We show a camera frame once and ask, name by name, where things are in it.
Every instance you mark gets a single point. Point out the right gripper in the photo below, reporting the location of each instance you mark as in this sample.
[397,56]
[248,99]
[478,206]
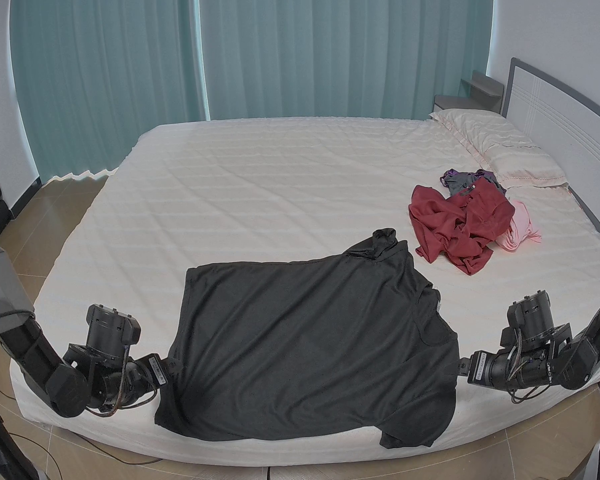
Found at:
[495,370]

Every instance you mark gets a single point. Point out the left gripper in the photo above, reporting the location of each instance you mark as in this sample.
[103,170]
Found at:
[145,378]

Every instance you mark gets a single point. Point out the black T-shirt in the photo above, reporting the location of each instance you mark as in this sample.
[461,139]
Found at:
[305,343]

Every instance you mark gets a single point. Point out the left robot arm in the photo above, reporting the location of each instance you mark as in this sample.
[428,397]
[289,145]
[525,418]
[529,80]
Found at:
[30,348]

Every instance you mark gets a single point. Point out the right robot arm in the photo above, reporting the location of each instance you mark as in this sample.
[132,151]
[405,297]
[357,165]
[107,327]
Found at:
[580,353]

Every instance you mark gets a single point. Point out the bed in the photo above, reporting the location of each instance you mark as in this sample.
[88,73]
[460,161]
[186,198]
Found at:
[280,193]

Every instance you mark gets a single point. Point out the pink garment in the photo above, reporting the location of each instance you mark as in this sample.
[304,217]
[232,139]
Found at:
[520,228]

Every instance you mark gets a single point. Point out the dark red garment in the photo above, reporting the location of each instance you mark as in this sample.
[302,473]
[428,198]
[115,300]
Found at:
[460,228]

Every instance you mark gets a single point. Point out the purple grey garment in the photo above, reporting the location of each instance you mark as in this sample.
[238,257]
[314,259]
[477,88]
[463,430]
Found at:
[462,183]

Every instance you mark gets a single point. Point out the cream pillow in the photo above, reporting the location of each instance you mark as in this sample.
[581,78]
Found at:
[500,143]

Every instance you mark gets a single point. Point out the grey bedside table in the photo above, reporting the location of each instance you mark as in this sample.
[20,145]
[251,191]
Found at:
[450,102]

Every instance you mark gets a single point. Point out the blue-green curtain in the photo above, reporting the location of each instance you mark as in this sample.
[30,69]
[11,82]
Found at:
[105,68]
[330,43]

